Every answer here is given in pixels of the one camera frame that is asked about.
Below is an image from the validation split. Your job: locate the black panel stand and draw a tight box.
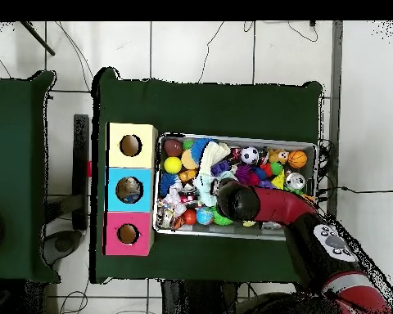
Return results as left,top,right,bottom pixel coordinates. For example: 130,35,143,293
72,113,91,231

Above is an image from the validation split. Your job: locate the small blue spiky ball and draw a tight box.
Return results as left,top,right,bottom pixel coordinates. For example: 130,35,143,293
158,173,179,197

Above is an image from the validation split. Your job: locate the large green spiky ball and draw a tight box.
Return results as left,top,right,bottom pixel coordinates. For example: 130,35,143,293
210,205,234,227

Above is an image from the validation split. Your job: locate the shallow clear mesh bin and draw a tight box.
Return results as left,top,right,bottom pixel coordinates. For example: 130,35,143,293
152,132,318,241

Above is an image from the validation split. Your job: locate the large blue spiky ball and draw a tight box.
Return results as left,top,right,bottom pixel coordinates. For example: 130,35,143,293
190,137,214,161

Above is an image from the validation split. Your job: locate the light blue knitted cloth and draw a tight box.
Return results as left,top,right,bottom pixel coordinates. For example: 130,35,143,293
192,169,238,208

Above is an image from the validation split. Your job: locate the black tripod leg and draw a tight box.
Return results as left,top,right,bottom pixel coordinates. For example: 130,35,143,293
19,20,56,56

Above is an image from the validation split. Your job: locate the dark green side table cloth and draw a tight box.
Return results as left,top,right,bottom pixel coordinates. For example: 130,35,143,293
0,70,61,283

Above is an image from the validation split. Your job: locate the brown toy football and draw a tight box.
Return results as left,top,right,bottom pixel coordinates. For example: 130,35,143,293
163,139,184,158

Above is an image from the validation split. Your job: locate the orange toy basketball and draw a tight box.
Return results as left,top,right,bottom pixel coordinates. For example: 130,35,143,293
287,150,309,169

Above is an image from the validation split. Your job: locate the yellow ball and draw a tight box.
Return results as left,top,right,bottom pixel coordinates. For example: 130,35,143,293
163,156,183,175

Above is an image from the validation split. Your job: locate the black and white soccer ball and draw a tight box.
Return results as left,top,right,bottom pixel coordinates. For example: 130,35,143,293
240,146,260,165

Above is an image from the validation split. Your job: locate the black cable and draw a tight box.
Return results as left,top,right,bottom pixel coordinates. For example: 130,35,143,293
317,185,393,195

